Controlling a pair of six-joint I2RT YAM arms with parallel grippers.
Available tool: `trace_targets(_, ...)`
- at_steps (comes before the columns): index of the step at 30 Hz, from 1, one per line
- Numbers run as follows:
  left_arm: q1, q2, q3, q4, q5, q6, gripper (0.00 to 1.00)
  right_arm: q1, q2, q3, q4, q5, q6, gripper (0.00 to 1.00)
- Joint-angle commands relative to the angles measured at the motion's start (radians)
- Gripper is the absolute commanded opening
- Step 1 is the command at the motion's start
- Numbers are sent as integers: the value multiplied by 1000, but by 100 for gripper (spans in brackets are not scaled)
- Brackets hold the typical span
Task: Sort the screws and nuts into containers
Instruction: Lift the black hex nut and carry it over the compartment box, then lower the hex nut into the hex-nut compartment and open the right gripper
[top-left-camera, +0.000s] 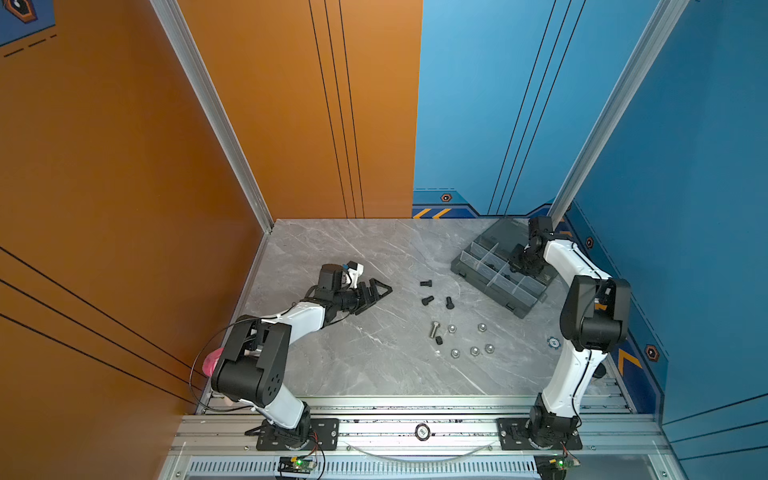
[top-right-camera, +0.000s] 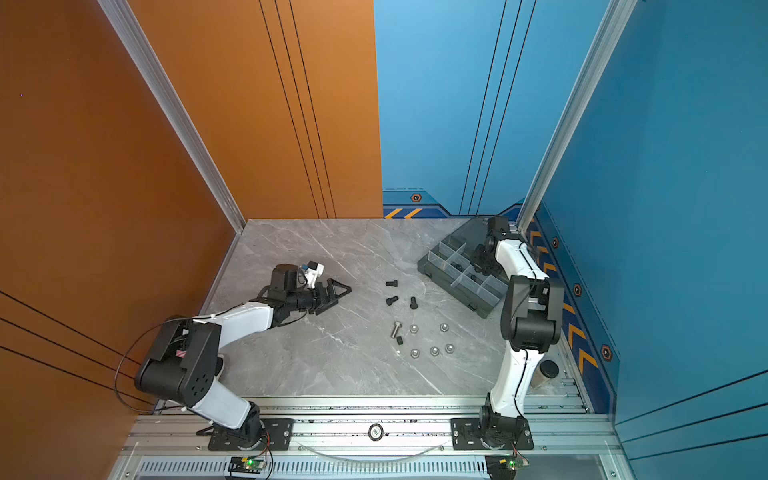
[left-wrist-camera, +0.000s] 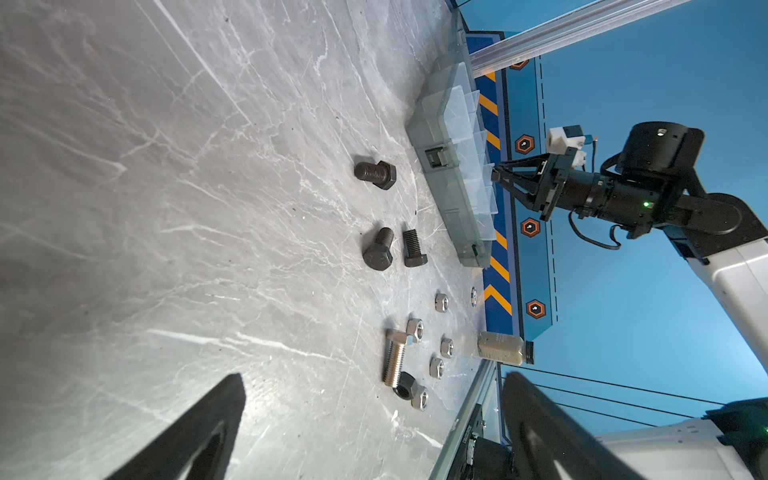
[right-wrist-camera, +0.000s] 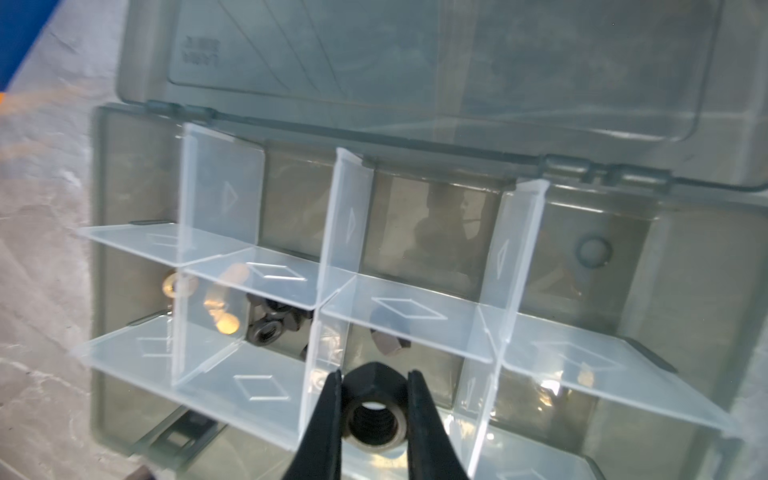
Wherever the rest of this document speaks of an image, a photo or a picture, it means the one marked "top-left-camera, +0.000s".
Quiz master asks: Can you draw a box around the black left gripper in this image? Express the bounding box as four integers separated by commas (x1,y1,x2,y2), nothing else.
332,279,391,315

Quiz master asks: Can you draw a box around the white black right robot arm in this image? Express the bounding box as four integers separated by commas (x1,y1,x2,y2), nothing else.
510,216,631,449

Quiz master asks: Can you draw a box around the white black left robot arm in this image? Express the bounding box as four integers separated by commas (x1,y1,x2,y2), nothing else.
203,279,393,449

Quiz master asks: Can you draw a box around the clear grey compartment organizer box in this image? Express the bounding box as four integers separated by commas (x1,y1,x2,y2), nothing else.
451,218,558,318

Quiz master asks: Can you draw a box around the silver hex bolt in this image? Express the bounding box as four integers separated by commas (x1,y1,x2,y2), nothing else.
429,321,440,339

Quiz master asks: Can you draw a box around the small jar black lid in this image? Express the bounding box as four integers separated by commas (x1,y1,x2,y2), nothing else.
592,363,607,379

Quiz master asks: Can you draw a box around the pink object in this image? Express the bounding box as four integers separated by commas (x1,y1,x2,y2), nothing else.
202,348,223,377

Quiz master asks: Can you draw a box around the green circuit board left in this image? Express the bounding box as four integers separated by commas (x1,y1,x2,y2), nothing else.
277,457,317,475

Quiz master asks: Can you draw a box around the green circuit board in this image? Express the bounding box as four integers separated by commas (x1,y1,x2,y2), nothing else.
534,456,581,480
277,457,317,475

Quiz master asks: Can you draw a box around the green circuit board right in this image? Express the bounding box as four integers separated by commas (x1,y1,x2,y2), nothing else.
534,456,581,480

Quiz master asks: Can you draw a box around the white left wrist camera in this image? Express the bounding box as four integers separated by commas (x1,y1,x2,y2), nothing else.
342,261,364,289

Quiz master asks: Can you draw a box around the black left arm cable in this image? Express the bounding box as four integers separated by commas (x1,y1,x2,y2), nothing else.
188,317,265,414

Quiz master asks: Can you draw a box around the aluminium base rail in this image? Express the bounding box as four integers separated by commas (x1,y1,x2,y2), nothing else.
160,393,684,479

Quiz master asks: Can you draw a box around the aluminium frame post right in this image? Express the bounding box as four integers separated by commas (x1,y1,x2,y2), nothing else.
548,0,689,226

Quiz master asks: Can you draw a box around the aluminium frame post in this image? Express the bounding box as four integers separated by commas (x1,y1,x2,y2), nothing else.
149,0,274,235
548,0,689,226

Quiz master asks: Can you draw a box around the aluminium frame post left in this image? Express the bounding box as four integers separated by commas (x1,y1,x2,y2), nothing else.
149,0,274,235

